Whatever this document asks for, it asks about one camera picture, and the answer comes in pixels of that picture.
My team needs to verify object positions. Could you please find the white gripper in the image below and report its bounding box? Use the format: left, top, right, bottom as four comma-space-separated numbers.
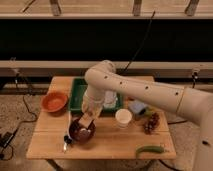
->
82, 91, 104, 118

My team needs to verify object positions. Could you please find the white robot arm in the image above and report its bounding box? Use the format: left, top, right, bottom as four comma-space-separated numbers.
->
82, 60, 213, 171

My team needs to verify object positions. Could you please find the light blue cloth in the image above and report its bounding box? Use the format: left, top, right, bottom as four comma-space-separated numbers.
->
104, 91, 117, 108

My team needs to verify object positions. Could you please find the green plastic tray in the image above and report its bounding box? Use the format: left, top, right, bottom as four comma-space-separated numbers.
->
68, 78, 124, 114

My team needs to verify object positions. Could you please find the dark red bowl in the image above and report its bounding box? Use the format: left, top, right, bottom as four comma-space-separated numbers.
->
68, 119, 96, 144

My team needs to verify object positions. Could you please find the white cup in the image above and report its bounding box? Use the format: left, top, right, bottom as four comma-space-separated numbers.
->
115, 109, 132, 128

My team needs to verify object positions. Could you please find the wooden table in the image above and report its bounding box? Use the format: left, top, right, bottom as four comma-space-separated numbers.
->
26, 75, 177, 171

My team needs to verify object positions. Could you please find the orange bowl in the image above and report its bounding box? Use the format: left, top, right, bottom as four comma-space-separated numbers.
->
41, 91, 68, 113

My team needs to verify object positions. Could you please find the blue sponge block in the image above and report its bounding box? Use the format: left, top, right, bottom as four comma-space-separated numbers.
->
128, 100, 148, 115

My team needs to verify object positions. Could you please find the yellow toy item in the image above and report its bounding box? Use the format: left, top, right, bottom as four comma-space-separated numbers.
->
145, 106, 156, 116

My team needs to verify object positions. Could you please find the brown grape bunch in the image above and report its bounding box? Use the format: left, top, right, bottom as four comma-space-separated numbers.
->
143, 113, 159, 134

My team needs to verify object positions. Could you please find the white handled spoon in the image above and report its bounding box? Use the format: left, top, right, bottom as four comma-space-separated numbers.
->
63, 111, 72, 153

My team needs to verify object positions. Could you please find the black floor cable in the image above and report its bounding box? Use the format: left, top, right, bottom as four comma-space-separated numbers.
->
0, 73, 39, 161

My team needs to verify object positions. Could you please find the black hanging cable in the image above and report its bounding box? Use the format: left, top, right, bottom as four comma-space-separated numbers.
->
118, 10, 157, 77

